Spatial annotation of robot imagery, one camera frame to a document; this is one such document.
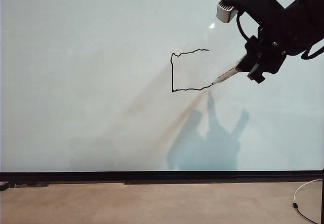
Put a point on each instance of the white glass whiteboard black frame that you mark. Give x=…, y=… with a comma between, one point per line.
x=76, y=82

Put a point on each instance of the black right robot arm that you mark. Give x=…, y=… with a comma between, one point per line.
x=303, y=19

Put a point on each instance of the white whiteboard marker pen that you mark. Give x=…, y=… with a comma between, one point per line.
x=225, y=76

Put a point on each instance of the long black pen tray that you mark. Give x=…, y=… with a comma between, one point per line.
x=177, y=182

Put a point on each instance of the short black pen tray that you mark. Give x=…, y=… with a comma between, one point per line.
x=33, y=184

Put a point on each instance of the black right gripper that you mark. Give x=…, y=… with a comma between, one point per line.
x=270, y=57

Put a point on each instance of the small black box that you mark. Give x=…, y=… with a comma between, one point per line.
x=3, y=186

